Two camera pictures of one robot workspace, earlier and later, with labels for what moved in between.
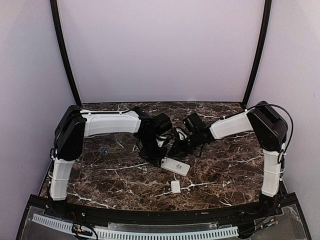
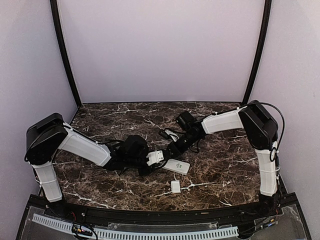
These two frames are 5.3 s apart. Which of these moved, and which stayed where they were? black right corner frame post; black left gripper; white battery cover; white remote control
Moved: black left gripper
Stayed: white battery cover; white remote control; black right corner frame post
